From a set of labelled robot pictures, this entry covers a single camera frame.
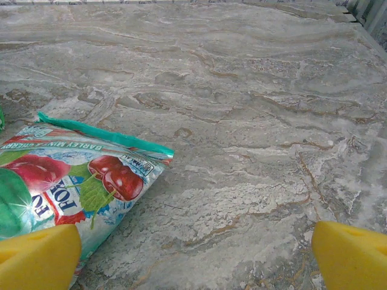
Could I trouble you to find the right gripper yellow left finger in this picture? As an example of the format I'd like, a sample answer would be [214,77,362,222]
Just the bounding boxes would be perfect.
[0,223,83,290]

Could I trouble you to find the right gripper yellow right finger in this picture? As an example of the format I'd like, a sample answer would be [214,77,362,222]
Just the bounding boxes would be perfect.
[311,220,387,290]

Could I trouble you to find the Fox's cherry mint candy bag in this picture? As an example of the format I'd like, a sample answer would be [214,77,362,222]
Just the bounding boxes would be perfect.
[0,111,175,276]

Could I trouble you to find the aluminium frame rail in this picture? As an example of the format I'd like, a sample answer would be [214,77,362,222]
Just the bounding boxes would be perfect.
[344,0,387,54]

